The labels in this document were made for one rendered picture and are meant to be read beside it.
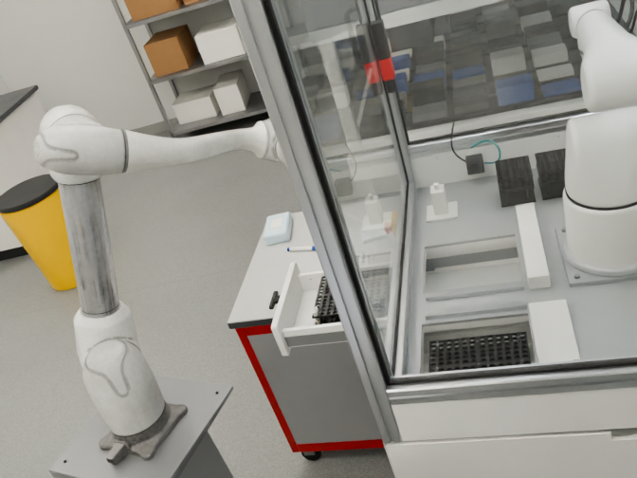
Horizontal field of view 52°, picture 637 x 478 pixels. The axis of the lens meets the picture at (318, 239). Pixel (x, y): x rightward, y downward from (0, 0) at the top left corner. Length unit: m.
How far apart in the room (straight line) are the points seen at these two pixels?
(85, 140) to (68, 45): 4.87
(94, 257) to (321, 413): 1.02
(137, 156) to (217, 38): 3.97
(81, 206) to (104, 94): 4.73
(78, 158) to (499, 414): 1.01
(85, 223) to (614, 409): 1.25
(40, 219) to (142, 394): 2.57
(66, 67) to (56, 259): 2.57
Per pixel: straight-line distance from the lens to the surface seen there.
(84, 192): 1.70
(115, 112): 6.45
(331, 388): 2.25
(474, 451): 1.36
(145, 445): 1.80
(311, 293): 1.95
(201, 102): 5.76
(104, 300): 1.82
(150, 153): 1.54
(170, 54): 5.61
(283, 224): 2.40
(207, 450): 1.94
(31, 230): 4.22
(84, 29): 6.26
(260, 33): 0.89
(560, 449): 1.36
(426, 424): 1.30
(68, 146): 1.50
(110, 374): 1.69
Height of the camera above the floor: 1.98
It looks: 31 degrees down
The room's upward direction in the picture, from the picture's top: 19 degrees counter-clockwise
